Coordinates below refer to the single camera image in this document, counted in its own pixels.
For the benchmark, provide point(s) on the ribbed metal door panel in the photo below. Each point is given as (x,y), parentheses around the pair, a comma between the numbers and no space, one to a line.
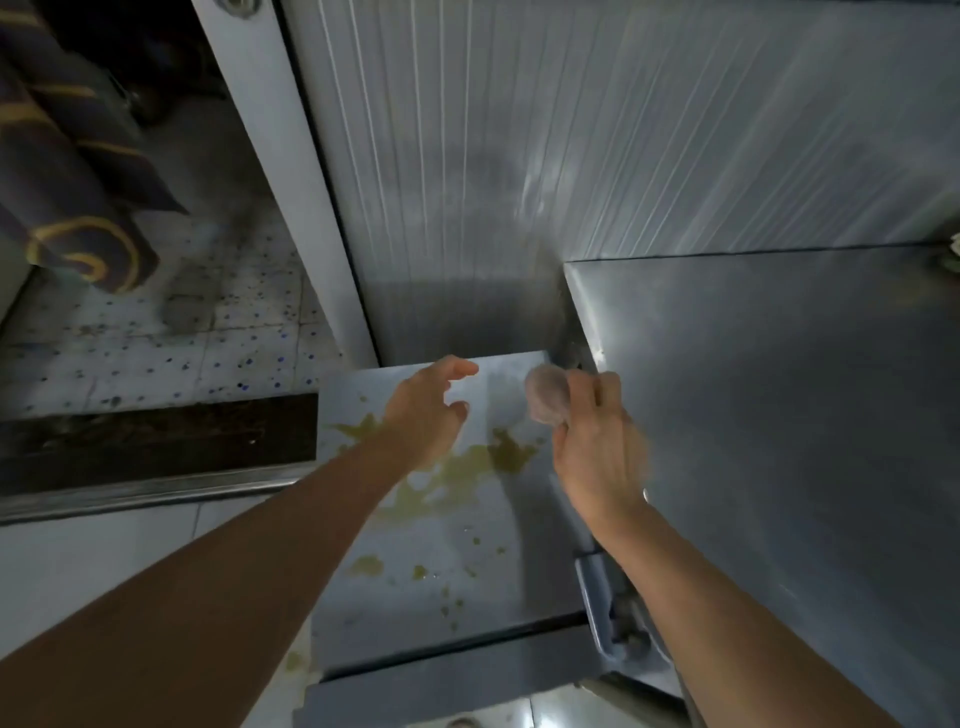
(600,127)

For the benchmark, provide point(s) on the dark curtain with yellow pattern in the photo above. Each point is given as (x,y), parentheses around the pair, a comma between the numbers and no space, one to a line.
(52,150)

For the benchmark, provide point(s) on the person's right fingers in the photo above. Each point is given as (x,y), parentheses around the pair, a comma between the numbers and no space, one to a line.
(596,394)

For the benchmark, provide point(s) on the person's right hand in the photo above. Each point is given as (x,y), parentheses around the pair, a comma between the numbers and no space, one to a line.
(600,457)

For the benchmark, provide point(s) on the grey metal latch bracket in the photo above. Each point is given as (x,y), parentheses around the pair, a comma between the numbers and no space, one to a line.
(609,611)

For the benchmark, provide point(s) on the large stainless steel cabinet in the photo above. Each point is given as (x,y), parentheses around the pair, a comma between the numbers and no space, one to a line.
(787,420)

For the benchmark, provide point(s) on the person's left thumb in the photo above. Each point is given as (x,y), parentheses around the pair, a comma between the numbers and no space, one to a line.
(456,412)

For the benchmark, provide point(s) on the person's left forearm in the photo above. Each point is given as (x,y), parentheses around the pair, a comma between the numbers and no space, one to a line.
(225,577)

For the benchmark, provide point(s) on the steel threshold rail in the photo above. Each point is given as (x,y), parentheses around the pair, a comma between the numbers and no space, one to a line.
(135,491)

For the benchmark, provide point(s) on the person's left hand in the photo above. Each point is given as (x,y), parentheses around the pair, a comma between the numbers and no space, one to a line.
(420,420)

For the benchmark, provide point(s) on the stained low steel table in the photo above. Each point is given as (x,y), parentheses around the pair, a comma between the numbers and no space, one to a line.
(457,540)

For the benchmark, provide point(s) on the white door frame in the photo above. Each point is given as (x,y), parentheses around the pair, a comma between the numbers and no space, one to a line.
(292,172)

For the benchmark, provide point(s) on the dark floor drain grate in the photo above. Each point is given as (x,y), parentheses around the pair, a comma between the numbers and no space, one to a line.
(150,442)

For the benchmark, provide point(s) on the pink scrub pad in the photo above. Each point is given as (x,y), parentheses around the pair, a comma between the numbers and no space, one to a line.
(545,394)

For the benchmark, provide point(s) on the person's right forearm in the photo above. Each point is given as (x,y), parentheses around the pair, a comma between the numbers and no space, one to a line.
(712,622)

